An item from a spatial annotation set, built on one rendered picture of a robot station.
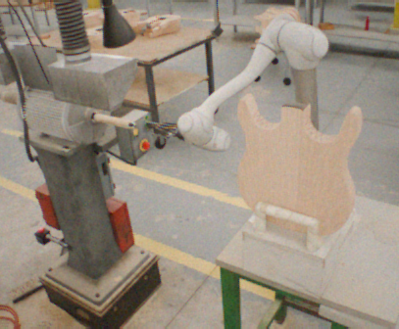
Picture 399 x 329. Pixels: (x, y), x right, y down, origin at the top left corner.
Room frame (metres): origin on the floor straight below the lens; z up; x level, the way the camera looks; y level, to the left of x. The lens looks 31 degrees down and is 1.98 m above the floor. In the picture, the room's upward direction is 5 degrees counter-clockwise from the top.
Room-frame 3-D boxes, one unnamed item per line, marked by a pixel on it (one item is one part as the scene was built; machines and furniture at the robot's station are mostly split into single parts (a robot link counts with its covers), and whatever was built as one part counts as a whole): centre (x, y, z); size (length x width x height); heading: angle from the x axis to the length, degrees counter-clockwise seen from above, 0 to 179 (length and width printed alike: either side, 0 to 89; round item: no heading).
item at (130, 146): (1.94, 0.37, 0.99); 0.24 x 0.21 x 0.26; 54
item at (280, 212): (0.97, -0.24, 1.20); 0.20 x 0.03 x 0.03; 53
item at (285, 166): (1.00, -0.26, 1.33); 0.35 x 0.04 x 0.40; 53
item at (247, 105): (1.08, -0.16, 1.48); 0.07 x 0.04 x 0.09; 53
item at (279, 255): (1.01, -0.27, 1.02); 0.27 x 0.15 x 0.17; 54
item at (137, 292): (1.83, 0.64, 0.12); 0.61 x 0.51 x 0.25; 144
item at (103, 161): (1.95, 0.55, 0.93); 0.15 x 0.10 x 0.55; 54
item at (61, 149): (1.83, 0.64, 1.11); 0.36 x 0.24 x 0.04; 54
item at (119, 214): (1.96, 0.54, 0.49); 0.25 x 0.12 x 0.37; 54
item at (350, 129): (0.92, -0.37, 1.49); 0.07 x 0.04 x 0.10; 53
